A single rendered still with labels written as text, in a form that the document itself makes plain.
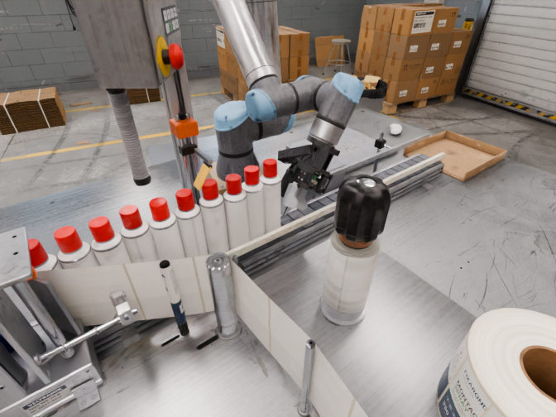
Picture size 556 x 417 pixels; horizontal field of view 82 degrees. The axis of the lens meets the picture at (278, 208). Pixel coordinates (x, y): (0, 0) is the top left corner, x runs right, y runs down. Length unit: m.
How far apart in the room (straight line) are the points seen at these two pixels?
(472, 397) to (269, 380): 0.30
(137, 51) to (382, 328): 0.63
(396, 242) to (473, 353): 0.48
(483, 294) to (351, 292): 0.39
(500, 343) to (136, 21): 0.67
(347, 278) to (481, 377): 0.22
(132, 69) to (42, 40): 5.51
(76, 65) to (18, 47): 0.69
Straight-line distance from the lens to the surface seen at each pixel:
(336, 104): 0.76
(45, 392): 0.64
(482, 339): 0.55
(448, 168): 1.39
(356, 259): 0.54
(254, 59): 0.81
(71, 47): 6.04
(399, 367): 0.65
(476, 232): 1.08
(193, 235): 0.68
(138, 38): 0.55
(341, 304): 0.63
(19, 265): 0.50
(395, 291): 0.75
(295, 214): 0.91
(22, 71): 6.19
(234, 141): 1.01
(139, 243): 0.66
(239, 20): 0.86
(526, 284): 0.99
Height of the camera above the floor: 1.43
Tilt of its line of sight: 36 degrees down
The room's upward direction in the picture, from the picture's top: straight up
